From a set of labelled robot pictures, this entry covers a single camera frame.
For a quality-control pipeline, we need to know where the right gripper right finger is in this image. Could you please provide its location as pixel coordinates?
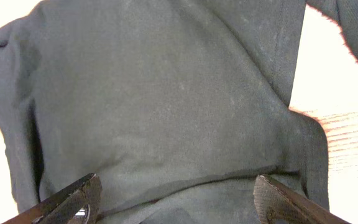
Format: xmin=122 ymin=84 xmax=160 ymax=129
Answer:
xmin=253 ymin=175 xmax=349 ymax=224

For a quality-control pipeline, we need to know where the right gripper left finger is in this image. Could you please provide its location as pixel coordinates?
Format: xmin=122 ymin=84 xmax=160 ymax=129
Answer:
xmin=4 ymin=173 xmax=103 ymax=224

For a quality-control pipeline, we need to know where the black t-shirt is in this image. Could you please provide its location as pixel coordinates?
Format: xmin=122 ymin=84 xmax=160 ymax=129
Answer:
xmin=0 ymin=0 xmax=358 ymax=223

